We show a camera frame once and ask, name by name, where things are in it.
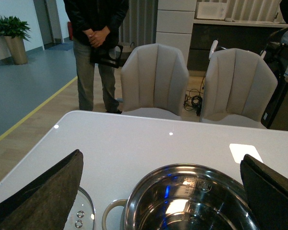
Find red box on floor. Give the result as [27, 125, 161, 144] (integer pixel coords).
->
[67, 21, 73, 40]

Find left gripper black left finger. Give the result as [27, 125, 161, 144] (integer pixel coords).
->
[0, 149, 84, 230]

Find left beige upholstered chair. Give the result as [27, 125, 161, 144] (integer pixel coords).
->
[120, 44, 189, 120]

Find black foam tray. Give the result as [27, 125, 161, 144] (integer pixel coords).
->
[90, 45, 123, 68]

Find tangled black floor cables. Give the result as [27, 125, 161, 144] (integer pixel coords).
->
[183, 71, 206, 117]

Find beige upholstered chair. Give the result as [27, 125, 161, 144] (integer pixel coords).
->
[120, 44, 189, 120]
[200, 48, 277, 129]

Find right beige upholstered chair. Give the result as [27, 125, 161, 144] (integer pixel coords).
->
[200, 48, 277, 129]

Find potted green plant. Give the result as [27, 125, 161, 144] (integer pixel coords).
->
[0, 16, 31, 65]

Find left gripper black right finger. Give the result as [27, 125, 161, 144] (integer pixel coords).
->
[240, 154, 288, 230]

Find person in dark jacket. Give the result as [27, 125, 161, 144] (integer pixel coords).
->
[64, 0, 129, 114]

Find black stroller with helmet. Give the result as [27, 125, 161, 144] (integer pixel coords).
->
[261, 28, 288, 131]

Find stainless steel pot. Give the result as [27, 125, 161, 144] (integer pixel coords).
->
[102, 163, 259, 230]

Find woven storage basket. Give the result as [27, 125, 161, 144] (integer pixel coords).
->
[120, 42, 135, 60]

